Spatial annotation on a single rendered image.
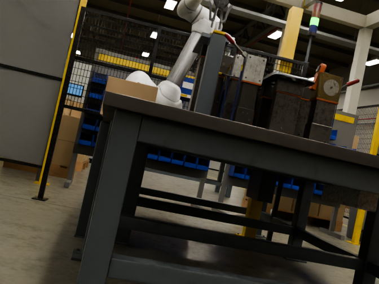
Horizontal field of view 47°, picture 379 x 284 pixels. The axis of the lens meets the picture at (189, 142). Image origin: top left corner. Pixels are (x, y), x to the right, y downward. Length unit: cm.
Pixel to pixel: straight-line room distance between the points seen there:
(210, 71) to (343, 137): 372
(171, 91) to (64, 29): 211
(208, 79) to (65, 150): 358
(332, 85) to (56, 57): 312
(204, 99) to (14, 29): 300
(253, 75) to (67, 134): 371
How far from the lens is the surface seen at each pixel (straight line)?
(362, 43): 784
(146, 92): 252
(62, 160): 536
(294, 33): 385
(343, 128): 553
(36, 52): 458
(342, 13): 777
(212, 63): 199
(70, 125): 535
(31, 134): 451
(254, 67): 193
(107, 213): 129
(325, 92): 201
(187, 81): 333
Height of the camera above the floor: 57
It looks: 2 degrees up
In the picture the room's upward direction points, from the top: 12 degrees clockwise
